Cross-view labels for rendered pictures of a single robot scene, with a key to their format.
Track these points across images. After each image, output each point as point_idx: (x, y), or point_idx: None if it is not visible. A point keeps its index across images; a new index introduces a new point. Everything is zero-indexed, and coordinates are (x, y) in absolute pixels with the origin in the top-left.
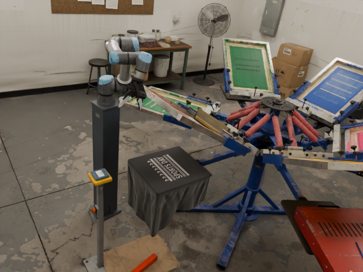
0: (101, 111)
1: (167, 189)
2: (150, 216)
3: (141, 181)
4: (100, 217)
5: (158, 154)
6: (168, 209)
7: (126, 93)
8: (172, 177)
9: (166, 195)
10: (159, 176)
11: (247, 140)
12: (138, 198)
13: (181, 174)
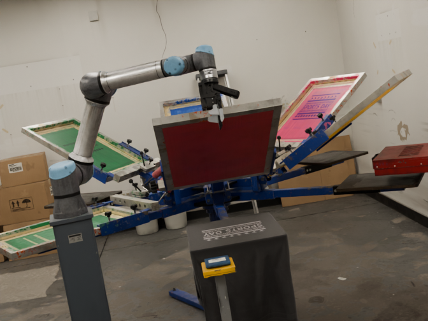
0: (87, 221)
1: (281, 230)
2: (277, 297)
3: (242, 251)
4: None
5: (195, 235)
6: None
7: (219, 99)
8: (257, 228)
9: None
10: (249, 234)
11: None
12: (241, 293)
13: (255, 223)
